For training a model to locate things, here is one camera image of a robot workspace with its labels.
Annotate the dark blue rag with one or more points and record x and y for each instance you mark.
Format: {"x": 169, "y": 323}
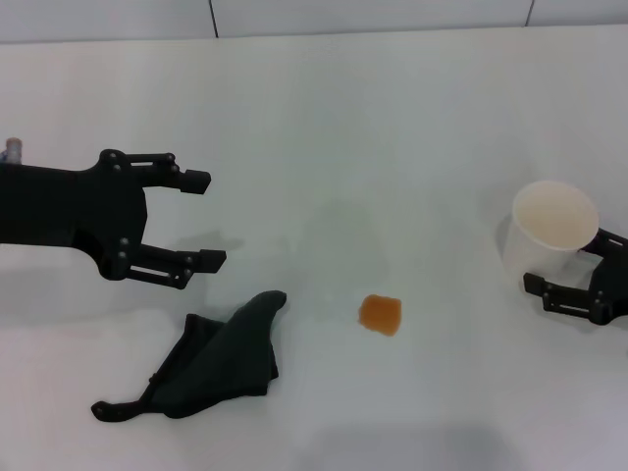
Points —
{"x": 221, "y": 358}

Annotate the orange liquid stain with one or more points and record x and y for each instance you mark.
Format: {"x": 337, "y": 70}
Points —
{"x": 380, "y": 314}

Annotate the white paper cup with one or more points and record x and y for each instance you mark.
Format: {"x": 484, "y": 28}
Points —
{"x": 539, "y": 245}

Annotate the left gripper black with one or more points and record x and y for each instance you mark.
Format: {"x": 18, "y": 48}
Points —
{"x": 73, "y": 211}

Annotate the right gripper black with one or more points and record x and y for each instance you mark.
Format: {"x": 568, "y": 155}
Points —
{"x": 618, "y": 279}

